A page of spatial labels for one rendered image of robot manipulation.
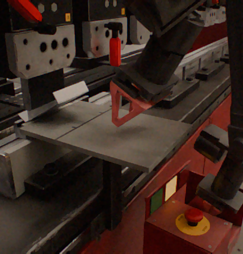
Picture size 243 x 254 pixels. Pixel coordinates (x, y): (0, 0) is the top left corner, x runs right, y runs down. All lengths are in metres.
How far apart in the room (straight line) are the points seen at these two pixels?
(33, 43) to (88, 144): 0.19
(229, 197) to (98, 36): 0.45
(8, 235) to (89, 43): 0.40
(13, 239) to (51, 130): 0.19
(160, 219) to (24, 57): 0.43
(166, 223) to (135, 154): 0.25
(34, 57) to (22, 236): 0.29
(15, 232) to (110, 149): 0.21
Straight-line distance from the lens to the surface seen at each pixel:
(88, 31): 0.68
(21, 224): 0.57
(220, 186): 0.71
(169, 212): 0.72
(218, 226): 0.71
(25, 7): 0.49
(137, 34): 0.85
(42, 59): 0.57
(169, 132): 0.56
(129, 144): 0.51
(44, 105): 0.66
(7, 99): 0.75
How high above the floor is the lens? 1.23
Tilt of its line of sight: 23 degrees down
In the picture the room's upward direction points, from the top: straight up
